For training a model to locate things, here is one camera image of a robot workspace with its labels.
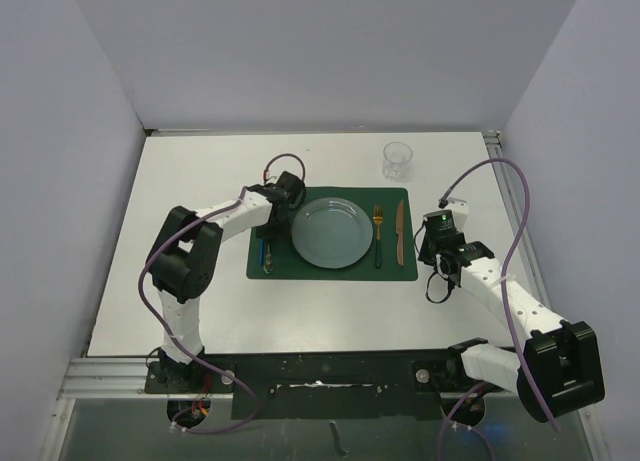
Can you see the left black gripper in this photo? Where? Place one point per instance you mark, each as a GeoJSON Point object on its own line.
{"type": "Point", "coordinates": [277, 233]}

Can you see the dark green placemat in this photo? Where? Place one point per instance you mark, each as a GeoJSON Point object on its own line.
{"type": "Point", "coordinates": [289, 265]}

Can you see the copper knife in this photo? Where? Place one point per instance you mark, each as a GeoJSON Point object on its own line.
{"type": "Point", "coordinates": [399, 229]}

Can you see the teal round plate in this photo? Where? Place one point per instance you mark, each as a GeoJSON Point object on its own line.
{"type": "Point", "coordinates": [332, 233]}

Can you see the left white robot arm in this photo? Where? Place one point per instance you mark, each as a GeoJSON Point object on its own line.
{"type": "Point", "coordinates": [184, 255]}

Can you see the blue plastic spoon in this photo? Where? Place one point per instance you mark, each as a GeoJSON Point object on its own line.
{"type": "Point", "coordinates": [262, 252]}

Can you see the gold fork green handle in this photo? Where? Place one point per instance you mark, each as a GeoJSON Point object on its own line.
{"type": "Point", "coordinates": [378, 219]}

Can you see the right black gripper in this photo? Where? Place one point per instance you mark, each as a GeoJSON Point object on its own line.
{"type": "Point", "coordinates": [425, 254]}

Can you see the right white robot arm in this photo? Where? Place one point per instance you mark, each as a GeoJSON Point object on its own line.
{"type": "Point", "coordinates": [555, 367]}

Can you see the clear plastic cup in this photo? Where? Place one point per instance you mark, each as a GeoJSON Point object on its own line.
{"type": "Point", "coordinates": [396, 159]}

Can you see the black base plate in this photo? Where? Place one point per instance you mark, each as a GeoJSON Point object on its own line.
{"type": "Point", "coordinates": [320, 386]}

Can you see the gold iridescent spoon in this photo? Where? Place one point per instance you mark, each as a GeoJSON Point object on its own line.
{"type": "Point", "coordinates": [268, 258]}

